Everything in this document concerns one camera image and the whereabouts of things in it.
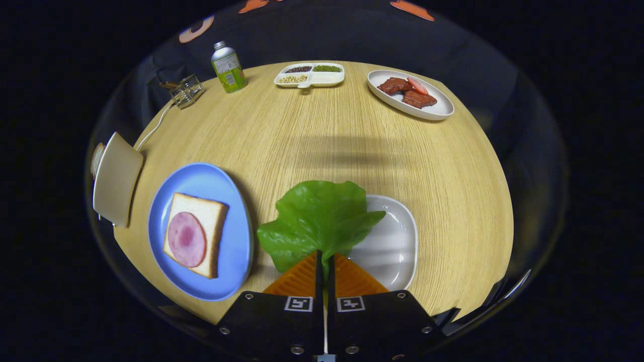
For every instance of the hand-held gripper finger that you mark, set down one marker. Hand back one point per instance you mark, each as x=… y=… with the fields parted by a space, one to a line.
x=319 y=281
x=331 y=281

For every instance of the white rounded rectangular plate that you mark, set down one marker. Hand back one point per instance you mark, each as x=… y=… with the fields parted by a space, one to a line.
x=392 y=241

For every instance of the green lettuce leaf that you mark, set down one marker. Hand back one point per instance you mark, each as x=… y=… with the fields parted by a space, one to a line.
x=317 y=221

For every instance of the green metal bottle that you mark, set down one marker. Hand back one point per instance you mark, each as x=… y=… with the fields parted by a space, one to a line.
x=229 y=70

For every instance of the blue plate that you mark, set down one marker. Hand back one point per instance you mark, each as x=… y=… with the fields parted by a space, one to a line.
x=201 y=181

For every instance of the white bread slice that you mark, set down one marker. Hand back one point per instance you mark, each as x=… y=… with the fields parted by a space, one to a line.
x=206 y=208

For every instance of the white toaster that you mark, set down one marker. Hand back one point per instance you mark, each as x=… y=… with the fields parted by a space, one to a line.
x=118 y=176

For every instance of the white oval plate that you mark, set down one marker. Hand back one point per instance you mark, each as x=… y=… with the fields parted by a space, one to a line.
x=437 y=108

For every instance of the brown meat slice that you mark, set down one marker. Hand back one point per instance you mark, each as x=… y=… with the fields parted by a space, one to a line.
x=420 y=100
x=392 y=85

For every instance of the pink sausage slice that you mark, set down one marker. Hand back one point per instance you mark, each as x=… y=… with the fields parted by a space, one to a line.
x=417 y=85

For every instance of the pink ham slice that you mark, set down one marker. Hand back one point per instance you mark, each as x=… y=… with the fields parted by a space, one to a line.
x=186 y=239

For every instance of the white divided dish with beans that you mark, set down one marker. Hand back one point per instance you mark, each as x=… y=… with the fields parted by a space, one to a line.
x=322 y=78

